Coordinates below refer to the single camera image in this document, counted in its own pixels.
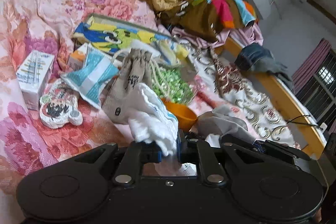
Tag orange plastic bowl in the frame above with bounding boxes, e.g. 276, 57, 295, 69
162, 99, 198, 132

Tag grey cloth mask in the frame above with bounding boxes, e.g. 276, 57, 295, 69
195, 105, 257, 148

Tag bag of green pieces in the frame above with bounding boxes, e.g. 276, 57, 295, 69
150, 61, 194, 105

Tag grey drawstring burlap pouch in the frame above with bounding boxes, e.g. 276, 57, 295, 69
102, 48, 152, 124

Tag blue white wipes packet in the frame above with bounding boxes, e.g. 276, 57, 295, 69
61, 50, 118, 109

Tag white gold brocade cloth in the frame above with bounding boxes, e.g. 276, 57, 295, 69
189, 46, 301, 149

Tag barred window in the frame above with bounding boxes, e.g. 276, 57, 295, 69
296, 50, 336, 133

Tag pink window curtain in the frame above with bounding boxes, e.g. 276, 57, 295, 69
292, 39, 331, 94

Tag blue denim jeans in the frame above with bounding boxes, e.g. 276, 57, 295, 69
235, 43, 294, 90

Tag cartoon character plush pad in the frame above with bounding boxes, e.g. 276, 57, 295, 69
39, 79, 83, 129

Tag orange white medicine box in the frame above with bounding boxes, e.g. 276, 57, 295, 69
67, 43, 88, 71

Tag cartoon frog towel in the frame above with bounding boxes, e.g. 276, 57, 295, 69
72, 21, 177, 55

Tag colourful brown patchwork garment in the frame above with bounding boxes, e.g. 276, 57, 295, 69
159, 0, 258, 42

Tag grey shallow cardboard box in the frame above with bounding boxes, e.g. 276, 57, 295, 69
72, 14, 189, 66

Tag white blue medicine box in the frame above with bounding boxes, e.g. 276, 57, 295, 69
17, 50, 55, 110

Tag pink floral bedsheet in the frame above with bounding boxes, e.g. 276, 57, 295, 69
0, 0, 200, 224

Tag black cable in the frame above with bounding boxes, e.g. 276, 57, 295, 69
285, 114, 322, 130

